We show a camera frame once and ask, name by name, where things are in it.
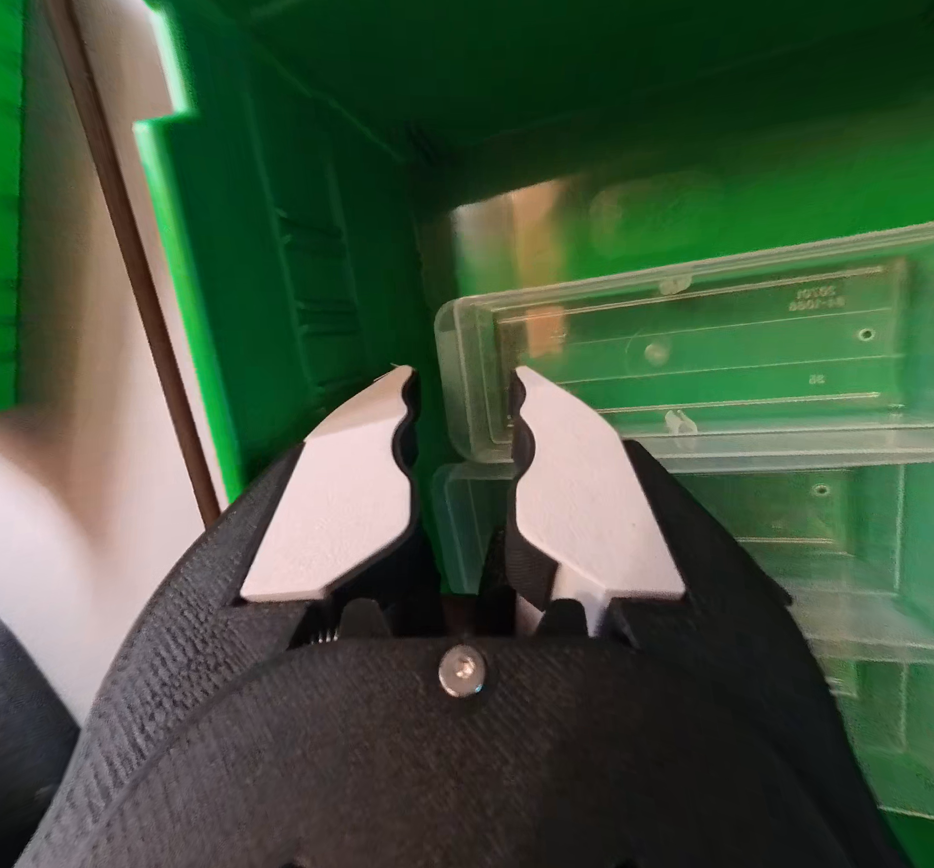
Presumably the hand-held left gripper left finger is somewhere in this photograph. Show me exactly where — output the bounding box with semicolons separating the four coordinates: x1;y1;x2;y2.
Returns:
238;364;423;603

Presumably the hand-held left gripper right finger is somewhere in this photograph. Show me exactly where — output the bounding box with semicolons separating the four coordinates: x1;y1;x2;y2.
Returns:
507;366;687;602

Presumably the green plastic bin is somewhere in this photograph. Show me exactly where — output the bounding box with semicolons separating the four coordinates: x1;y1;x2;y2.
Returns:
0;0;26;413
91;0;934;868

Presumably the black quilted cloth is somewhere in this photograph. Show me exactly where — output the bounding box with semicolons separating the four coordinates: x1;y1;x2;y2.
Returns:
0;620;81;858

